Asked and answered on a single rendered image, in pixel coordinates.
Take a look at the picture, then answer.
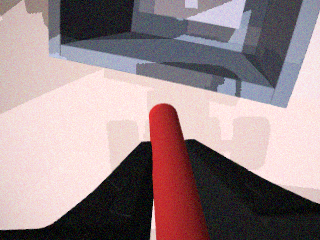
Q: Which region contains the red peg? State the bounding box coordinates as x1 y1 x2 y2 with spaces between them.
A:
148 103 211 240

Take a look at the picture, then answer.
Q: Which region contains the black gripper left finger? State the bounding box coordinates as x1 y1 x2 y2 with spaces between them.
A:
0 141 155 240

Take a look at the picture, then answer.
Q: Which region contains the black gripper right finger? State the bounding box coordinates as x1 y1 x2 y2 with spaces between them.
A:
184 139 320 240

